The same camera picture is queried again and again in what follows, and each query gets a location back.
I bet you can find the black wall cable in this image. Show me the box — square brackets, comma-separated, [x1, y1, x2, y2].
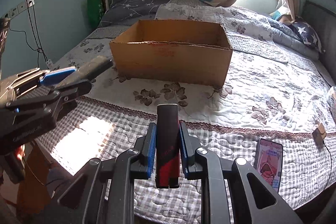
[7, 0, 51, 64]

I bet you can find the floral quilted bedspread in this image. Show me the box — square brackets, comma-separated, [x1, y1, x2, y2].
[38, 0, 335, 209]

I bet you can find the star pattern navy pillow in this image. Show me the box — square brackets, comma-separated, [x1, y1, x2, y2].
[289, 16, 325, 53]

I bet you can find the black and red box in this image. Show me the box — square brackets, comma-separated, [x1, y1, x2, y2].
[155, 103, 180, 189]

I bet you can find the white wall socket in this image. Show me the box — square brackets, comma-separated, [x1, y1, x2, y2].
[26, 0, 35, 8]

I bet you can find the dark grey bar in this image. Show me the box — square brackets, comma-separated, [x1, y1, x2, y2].
[55, 56, 113, 88]

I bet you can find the green bag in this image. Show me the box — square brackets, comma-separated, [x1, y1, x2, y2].
[87, 0, 106, 29]

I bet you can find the small brown charger block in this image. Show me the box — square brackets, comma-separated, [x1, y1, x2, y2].
[312, 123, 326, 144]

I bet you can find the grey padded headboard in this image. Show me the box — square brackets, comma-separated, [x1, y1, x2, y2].
[302, 0, 335, 86]

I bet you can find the brown cardboard box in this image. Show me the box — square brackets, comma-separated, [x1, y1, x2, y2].
[109, 19, 233, 87]

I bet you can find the constellation pattern dark pillow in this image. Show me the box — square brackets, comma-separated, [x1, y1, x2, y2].
[98, 0, 170, 27]

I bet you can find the smartphone with lit screen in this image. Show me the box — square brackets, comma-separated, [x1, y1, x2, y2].
[253, 138, 283, 192]

